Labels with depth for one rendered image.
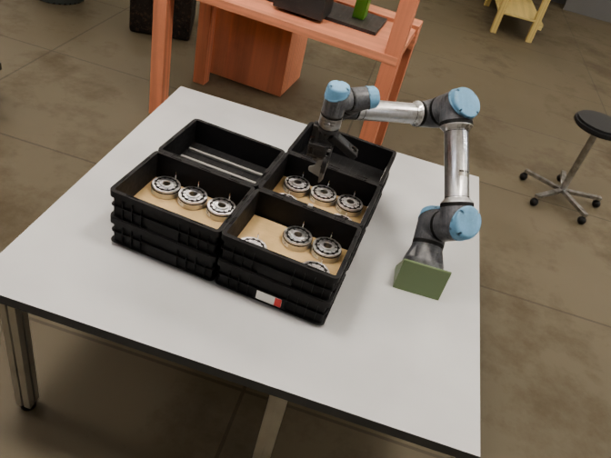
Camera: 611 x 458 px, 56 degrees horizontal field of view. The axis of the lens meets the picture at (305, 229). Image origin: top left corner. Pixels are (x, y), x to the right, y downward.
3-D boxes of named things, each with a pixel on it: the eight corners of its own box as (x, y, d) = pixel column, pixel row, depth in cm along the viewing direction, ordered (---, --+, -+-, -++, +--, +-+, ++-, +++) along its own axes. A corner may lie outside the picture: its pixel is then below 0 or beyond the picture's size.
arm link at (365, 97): (362, 91, 199) (334, 94, 194) (379, 82, 189) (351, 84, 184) (365, 114, 199) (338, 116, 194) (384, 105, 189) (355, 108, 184)
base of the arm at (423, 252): (438, 276, 219) (444, 252, 221) (445, 270, 204) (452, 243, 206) (399, 265, 221) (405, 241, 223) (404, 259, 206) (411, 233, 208)
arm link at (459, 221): (455, 243, 213) (455, 97, 217) (485, 241, 199) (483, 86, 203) (429, 242, 207) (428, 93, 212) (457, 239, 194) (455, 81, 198)
